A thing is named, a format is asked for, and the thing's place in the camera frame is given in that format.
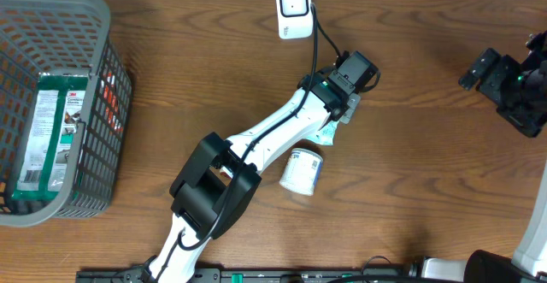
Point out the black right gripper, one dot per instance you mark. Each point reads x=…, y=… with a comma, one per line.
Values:
x=503, y=67

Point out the mint green wipes pack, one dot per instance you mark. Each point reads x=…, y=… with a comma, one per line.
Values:
x=325, y=136

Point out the white cotton swab tub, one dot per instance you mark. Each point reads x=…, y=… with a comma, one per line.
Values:
x=302, y=171

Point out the red box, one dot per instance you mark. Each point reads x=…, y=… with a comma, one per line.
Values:
x=108, y=89

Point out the green 3M gloves package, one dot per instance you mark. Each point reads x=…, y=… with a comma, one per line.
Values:
x=54, y=124

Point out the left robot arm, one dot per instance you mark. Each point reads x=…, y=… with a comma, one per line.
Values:
x=221, y=176

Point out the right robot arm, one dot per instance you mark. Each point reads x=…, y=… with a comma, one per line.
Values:
x=528, y=261

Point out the white barcode scanner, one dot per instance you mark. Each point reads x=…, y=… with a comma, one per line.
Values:
x=295, y=19

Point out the grey plastic shopping basket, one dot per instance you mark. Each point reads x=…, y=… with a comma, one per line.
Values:
x=60, y=37

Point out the black mounting rail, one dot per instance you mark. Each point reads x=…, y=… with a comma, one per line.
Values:
x=217, y=275

